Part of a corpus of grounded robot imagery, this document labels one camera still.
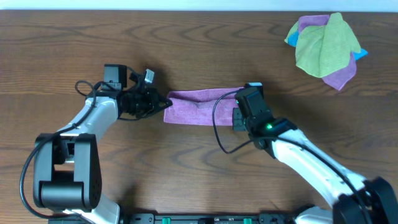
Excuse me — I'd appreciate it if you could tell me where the purple microfiber cloth with tag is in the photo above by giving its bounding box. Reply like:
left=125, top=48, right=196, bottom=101
left=164, top=87, right=240, bottom=126

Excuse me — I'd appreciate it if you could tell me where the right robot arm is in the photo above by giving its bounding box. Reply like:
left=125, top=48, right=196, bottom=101
left=235, top=86, right=397, bottom=224

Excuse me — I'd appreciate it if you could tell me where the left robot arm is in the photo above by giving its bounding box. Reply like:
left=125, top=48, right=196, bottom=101
left=29, top=64, right=172, bottom=223

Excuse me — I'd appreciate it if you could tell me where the blue microfiber cloth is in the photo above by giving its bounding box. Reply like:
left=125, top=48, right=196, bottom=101
left=285, top=30, right=368, bottom=60

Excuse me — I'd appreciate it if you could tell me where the green microfiber cloth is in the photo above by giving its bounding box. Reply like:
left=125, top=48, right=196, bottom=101
left=284, top=12, right=362, bottom=78

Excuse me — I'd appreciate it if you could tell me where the black left camera cable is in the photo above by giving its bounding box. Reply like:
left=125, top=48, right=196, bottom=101
left=19, top=80, right=125, bottom=220

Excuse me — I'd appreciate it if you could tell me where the black camera cable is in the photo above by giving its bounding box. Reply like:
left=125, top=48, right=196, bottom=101
left=211, top=88, right=374, bottom=224
left=19, top=80, right=125, bottom=220

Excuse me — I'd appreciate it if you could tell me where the black right camera cable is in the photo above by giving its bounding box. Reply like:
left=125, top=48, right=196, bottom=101
left=211, top=88, right=374, bottom=224

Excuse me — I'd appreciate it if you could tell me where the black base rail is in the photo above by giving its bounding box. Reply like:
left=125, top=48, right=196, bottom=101
left=48, top=212, right=299, bottom=224

